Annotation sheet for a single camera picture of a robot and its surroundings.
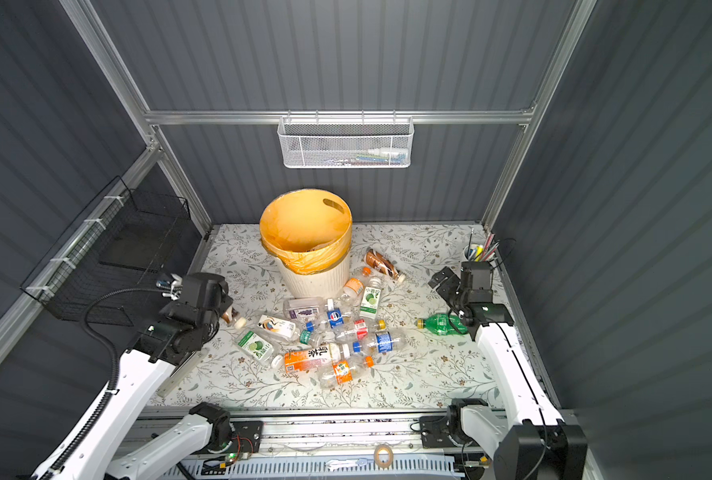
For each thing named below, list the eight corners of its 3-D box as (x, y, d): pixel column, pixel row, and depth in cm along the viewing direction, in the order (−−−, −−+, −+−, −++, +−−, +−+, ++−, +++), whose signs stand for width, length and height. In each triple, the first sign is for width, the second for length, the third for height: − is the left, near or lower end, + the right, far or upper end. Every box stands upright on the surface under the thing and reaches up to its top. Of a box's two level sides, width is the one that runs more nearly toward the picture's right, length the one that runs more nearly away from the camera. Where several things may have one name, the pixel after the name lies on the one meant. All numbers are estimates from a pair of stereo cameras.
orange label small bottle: (321, 385, 83) (318, 378, 79) (344, 363, 87) (343, 355, 83) (333, 399, 81) (331, 393, 76) (356, 375, 85) (355, 368, 80)
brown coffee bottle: (363, 263, 111) (363, 254, 107) (370, 257, 113) (370, 247, 109) (398, 287, 104) (399, 278, 100) (405, 280, 106) (407, 271, 102)
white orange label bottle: (261, 333, 93) (256, 324, 88) (268, 322, 95) (263, 313, 91) (299, 345, 90) (295, 337, 86) (304, 333, 93) (301, 325, 88)
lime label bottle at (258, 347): (238, 346, 90) (234, 341, 87) (251, 333, 93) (247, 327, 90) (274, 371, 85) (271, 367, 82) (286, 356, 88) (284, 351, 85)
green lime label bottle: (357, 316, 96) (357, 311, 93) (367, 280, 105) (367, 274, 103) (376, 320, 95) (376, 315, 92) (384, 283, 104) (385, 278, 102)
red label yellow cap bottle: (342, 351, 88) (341, 344, 84) (335, 337, 91) (334, 331, 87) (386, 329, 92) (387, 322, 89) (378, 317, 95) (379, 310, 91)
